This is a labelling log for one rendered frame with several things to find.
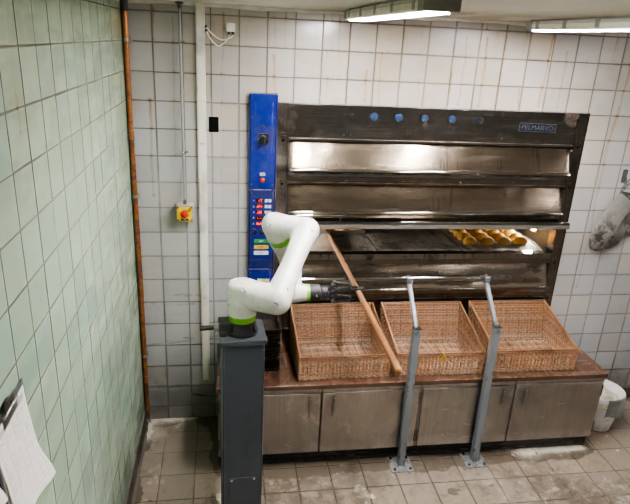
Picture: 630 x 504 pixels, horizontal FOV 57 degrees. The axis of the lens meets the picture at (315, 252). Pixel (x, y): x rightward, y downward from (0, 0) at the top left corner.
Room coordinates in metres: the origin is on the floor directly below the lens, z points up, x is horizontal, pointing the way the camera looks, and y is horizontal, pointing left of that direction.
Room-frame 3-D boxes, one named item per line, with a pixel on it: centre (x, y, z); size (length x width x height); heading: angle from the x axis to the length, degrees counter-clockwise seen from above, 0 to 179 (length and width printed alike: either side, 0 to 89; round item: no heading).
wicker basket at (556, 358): (3.40, -1.36, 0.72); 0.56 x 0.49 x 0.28; 99
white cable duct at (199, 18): (3.32, 0.67, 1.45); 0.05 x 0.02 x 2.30; 99
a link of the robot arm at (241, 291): (2.34, 0.30, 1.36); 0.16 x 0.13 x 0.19; 72
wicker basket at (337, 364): (3.21, -0.17, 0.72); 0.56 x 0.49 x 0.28; 100
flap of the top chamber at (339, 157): (3.56, -0.70, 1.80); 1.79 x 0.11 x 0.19; 99
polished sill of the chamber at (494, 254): (3.59, -0.70, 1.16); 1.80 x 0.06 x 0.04; 99
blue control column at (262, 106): (4.31, 0.49, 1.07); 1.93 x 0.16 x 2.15; 9
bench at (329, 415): (3.26, -0.64, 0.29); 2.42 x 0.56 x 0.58; 99
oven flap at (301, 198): (3.56, -0.70, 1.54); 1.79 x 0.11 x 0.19; 99
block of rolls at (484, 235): (4.09, -1.20, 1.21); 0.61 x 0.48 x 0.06; 9
